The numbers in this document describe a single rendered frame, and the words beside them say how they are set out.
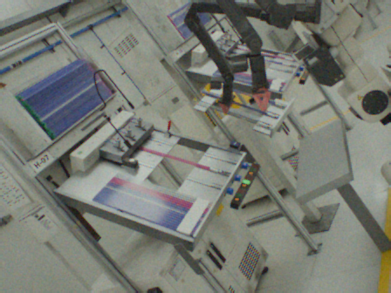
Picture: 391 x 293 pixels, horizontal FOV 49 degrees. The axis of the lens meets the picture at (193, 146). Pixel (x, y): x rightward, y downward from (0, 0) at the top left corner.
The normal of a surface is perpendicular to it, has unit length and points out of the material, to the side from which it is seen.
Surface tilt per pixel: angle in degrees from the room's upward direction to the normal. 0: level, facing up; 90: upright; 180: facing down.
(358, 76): 90
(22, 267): 89
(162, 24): 90
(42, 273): 90
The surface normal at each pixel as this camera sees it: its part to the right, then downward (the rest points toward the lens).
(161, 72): -0.41, 0.51
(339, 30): -0.11, 0.33
